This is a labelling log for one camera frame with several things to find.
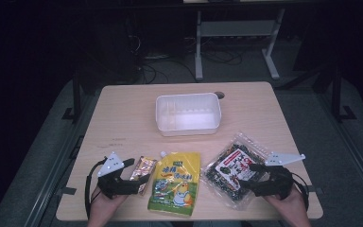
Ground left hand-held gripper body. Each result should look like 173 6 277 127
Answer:
96 151 140 201

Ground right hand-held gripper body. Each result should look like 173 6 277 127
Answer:
254 151 307 201

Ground red and gold seasoning packet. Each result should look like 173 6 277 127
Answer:
129 155 159 196

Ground clear bag of dark seaweed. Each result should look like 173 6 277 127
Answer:
200 131 270 212

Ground yellow spout pouch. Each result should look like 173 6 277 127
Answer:
147 150 201 218

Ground white plastic container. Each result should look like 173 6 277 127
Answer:
155 92 222 137

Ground person's left hand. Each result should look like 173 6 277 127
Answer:
87 185 129 227

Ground person's right hand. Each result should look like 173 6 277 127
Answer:
264 186 313 227

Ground black metal stand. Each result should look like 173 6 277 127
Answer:
60 71 83 123
330 66 357 123

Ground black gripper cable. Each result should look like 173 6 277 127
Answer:
84 158 108 219
290 172 310 210

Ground black table edge bracket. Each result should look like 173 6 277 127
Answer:
307 185 324 195
56 186 78 196

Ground metal floor rail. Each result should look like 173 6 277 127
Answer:
23 94 91 227
316 93 363 204

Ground black floor cables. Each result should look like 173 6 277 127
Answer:
136 46 244 85

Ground white metal desk frame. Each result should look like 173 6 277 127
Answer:
194 8 286 81

